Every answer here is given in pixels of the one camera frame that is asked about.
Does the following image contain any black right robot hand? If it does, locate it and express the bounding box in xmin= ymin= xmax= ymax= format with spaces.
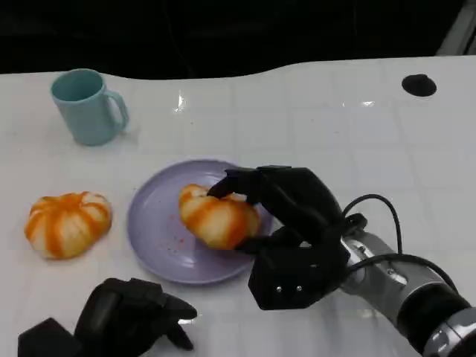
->
xmin=205 ymin=165 xmax=346 ymax=257

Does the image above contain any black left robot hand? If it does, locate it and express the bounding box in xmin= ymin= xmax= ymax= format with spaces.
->
xmin=73 ymin=277 xmax=199 ymax=357

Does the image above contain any orange and white bread roll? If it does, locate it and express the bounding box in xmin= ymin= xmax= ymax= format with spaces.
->
xmin=24 ymin=191 xmax=113 ymax=260
xmin=178 ymin=183 xmax=262 ymax=251

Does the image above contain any lilac plate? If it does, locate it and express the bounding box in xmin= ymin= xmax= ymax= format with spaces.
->
xmin=126 ymin=159 xmax=276 ymax=286

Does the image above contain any pale green mug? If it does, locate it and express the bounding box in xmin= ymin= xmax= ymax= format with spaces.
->
xmin=50 ymin=68 xmax=130 ymax=147

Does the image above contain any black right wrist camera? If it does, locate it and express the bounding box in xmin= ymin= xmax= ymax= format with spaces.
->
xmin=248 ymin=237 xmax=351 ymax=312

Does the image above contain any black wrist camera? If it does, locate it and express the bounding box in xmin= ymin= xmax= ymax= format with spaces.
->
xmin=248 ymin=237 xmax=351 ymax=312
xmin=17 ymin=317 xmax=83 ymax=357

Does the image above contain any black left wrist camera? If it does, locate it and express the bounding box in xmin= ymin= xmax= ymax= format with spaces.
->
xmin=17 ymin=317 xmax=83 ymax=357

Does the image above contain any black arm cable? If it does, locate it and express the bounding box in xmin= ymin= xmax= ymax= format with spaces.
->
xmin=341 ymin=193 xmax=404 ymax=256
xmin=347 ymin=254 xmax=459 ymax=293

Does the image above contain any black table cable grommet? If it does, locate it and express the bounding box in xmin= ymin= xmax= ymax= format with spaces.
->
xmin=401 ymin=74 xmax=437 ymax=98

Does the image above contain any grey metal frame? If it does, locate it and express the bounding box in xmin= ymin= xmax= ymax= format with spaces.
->
xmin=435 ymin=0 xmax=476 ymax=57

